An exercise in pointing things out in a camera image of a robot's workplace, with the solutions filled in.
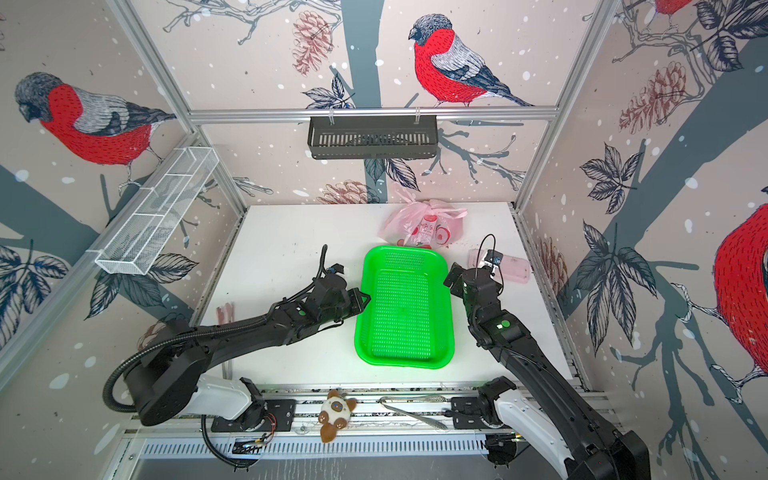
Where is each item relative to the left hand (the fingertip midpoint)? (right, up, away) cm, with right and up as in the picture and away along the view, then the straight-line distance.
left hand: (373, 299), depth 82 cm
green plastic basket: (+10, -8, +8) cm, 15 cm away
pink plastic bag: (+17, +22, +19) cm, 34 cm away
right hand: (+25, +8, -3) cm, 26 cm away
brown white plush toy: (-9, -26, -10) cm, 29 cm away
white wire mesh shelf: (-57, +22, -6) cm, 62 cm away
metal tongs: (+13, -28, -9) cm, 32 cm away
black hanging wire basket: (-2, +54, +24) cm, 59 cm away
